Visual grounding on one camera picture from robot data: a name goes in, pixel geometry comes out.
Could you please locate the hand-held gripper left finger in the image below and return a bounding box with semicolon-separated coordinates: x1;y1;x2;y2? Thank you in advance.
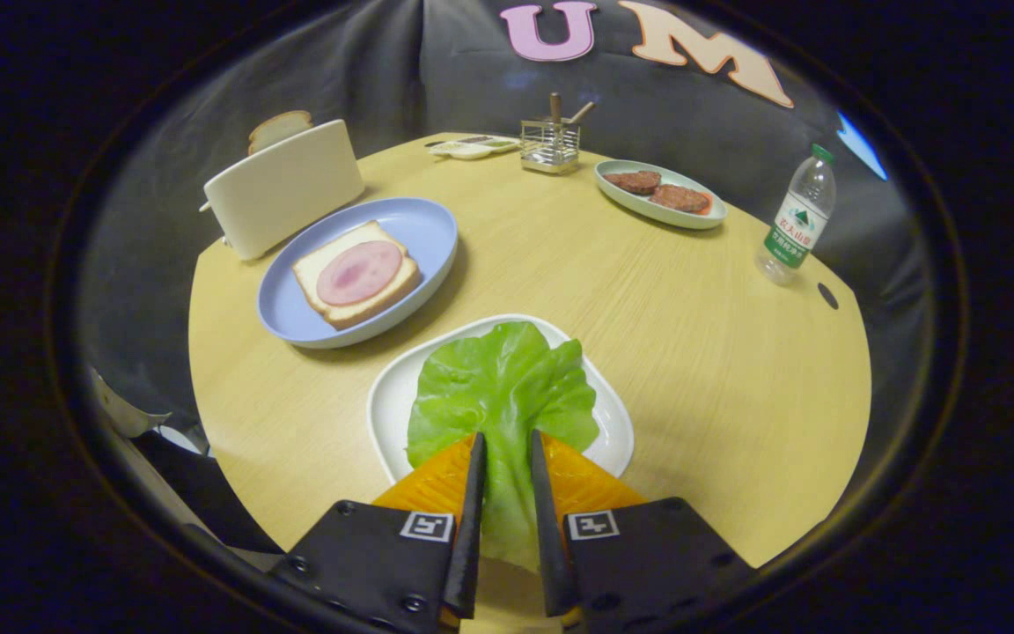
268;431;488;634

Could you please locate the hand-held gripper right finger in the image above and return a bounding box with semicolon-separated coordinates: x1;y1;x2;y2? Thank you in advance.
530;429;759;634

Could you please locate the green lettuce leaf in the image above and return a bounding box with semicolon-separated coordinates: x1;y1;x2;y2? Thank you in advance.
406;321;600;573

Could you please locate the brown crust bread slice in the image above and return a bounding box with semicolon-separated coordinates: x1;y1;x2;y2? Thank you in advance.
247;110;314;157

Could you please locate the white square plate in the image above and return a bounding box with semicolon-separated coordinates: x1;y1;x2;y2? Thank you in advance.
366;313;636;485

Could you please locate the bread slice with pale crust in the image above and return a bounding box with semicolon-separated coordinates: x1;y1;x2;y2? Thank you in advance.
292;220;423;332

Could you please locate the pink ham slice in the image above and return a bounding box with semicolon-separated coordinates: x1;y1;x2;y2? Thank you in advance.
316;240;405;306

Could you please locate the blue round plate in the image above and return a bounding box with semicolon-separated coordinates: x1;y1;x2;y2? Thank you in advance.
257;196;459;350

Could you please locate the pale green oval plate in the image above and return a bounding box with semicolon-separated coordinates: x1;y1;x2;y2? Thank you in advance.
593;158;729;232

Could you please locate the brown meat patty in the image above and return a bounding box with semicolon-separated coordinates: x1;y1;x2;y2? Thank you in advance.
648;183;712;214
604;170;663;196

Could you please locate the white divided tray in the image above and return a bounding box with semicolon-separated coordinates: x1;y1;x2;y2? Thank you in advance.
426;134;523;161

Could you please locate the white toaster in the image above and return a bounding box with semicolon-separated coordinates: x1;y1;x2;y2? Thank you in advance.
199;119;366;262

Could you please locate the clear plastic water bottle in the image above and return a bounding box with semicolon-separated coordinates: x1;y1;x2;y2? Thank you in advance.
754;144;838;287

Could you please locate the black backdrop cloth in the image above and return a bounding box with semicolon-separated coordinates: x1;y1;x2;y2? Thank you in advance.
76;0;935;494

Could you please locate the wire utensil holder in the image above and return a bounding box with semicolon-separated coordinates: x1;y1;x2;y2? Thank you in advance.
520;118;581;175

